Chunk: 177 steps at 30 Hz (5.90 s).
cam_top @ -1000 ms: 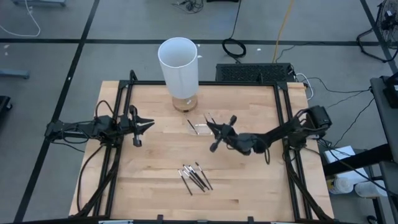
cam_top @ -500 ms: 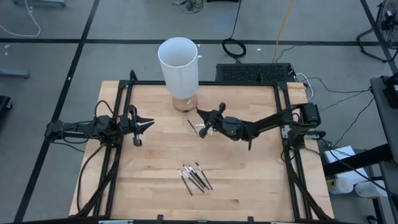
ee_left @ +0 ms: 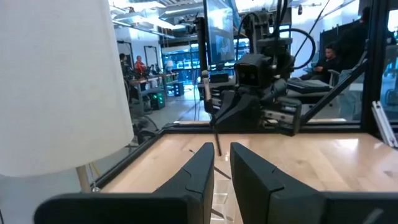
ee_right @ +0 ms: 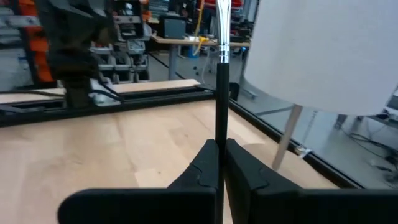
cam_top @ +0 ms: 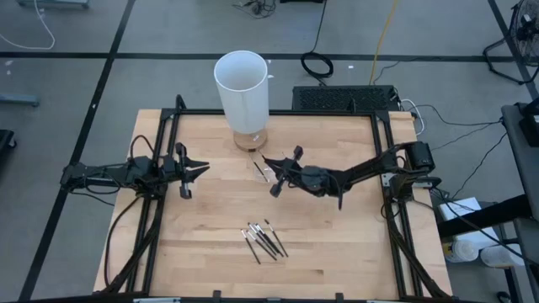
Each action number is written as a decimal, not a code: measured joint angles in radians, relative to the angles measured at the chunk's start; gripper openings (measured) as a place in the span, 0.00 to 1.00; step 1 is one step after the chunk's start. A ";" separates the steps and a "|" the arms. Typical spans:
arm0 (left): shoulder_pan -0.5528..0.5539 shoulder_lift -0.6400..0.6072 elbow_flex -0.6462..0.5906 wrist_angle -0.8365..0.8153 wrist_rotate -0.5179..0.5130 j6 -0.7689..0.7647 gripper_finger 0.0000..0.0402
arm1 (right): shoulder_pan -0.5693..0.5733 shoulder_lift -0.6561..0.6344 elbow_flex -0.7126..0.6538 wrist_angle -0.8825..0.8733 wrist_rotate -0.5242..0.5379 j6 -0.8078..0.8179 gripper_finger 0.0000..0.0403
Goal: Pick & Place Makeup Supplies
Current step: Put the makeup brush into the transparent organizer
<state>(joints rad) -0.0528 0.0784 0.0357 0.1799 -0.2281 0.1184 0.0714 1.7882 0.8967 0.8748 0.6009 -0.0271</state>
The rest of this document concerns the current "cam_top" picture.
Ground black coiled floor cable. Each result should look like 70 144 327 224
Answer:
300 0 334 80

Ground clear acrylic organizer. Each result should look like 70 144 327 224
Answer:
251 161 282 185

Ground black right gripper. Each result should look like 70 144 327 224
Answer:
260 146 305 198

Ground black cable bundle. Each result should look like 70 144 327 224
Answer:
231 0 278 19

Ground black box device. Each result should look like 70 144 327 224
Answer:
518 97 539 147

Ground white shade wooden base lamp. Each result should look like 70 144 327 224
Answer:
212 49 270 153

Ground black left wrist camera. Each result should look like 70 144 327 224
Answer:
161 155 177 177

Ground yellow cable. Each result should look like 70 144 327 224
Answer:
369 0 399 85

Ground black side table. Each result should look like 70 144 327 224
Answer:
437 103 539 303

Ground white cardboard box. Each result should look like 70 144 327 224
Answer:
437 196 483 222

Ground black caster base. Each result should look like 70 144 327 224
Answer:
0 129 18 153

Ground black floor fan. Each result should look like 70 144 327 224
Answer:
483 0 539 85

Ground grey metal foot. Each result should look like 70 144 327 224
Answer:
0 93 41 107
16 0 90 9

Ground white paper towel roll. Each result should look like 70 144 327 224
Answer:
479 245 526 268
445 238 480 264

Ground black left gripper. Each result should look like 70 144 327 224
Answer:
158 142 211 199

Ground black aluminium table frame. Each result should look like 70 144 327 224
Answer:
94 94 454 300

